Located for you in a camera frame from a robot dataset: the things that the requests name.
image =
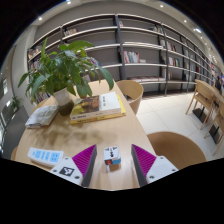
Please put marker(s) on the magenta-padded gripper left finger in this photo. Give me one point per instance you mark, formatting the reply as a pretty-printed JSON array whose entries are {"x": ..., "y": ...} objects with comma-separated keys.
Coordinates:
[{"x": 66, "y": 170}]

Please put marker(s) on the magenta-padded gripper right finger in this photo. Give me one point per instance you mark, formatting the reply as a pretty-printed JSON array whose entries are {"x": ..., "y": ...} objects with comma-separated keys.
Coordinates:
[{"x": 161, "y": 166}]

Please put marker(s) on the white and blue charger block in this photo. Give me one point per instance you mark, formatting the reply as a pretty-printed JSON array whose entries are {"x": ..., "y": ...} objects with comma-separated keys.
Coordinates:
[{"x": 111, "y": 155}]

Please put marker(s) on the white power strip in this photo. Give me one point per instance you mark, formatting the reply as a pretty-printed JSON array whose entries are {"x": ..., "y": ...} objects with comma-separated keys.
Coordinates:
[{"x": 45, "y": 156}]

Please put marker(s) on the grey-white cover book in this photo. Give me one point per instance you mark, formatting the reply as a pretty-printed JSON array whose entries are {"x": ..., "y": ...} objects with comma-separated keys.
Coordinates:
[{"x": 41, "y": 116}]

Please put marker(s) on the yellow book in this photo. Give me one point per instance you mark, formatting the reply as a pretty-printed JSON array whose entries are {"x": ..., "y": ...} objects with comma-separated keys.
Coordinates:
[{"x": 100, "y": 117}]

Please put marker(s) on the small green background plant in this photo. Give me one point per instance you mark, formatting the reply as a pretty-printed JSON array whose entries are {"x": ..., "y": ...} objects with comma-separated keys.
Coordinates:
[{"x": 15, "y": 103}]

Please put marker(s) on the person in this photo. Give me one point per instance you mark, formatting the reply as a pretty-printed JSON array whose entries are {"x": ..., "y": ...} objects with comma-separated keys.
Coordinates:
[{"x": 218, "y": 84}]

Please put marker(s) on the green potted plant, white pot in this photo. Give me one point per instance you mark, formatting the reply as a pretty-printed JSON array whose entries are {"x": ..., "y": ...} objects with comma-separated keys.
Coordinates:
[{"x": 63, "y": 70}]

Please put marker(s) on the grey shelf unit with books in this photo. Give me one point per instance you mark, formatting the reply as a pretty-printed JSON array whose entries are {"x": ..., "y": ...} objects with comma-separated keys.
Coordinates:
[{"x": 143, "y": 36}]

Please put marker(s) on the group of round ceiling lights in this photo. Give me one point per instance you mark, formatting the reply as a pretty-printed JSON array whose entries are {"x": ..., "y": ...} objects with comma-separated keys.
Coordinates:
[{"x": 197, "y": 30}]

